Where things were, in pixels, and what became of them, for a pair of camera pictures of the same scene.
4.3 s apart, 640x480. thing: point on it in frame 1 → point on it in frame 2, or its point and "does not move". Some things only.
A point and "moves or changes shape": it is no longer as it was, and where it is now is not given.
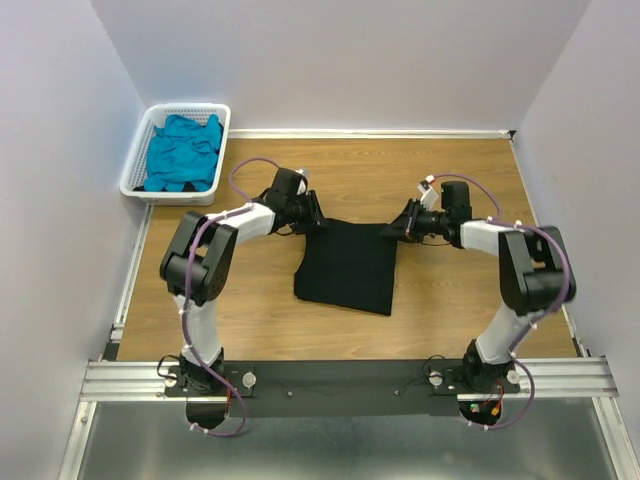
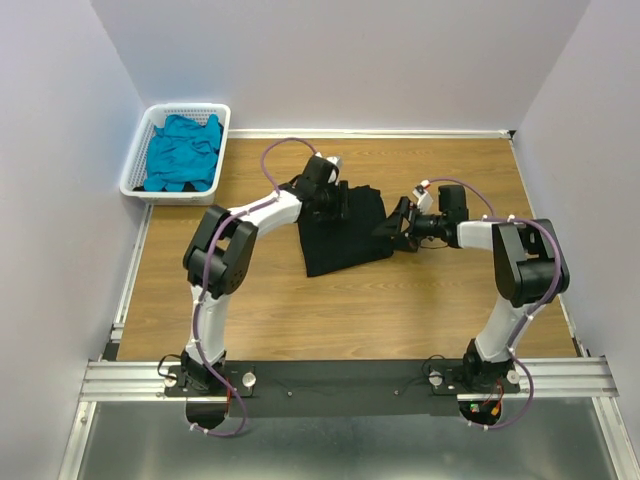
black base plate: [372, 388] does not move
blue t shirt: [183, 154] does not move
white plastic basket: [132, 182] does not move
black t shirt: [348, 265] moves or changes shape
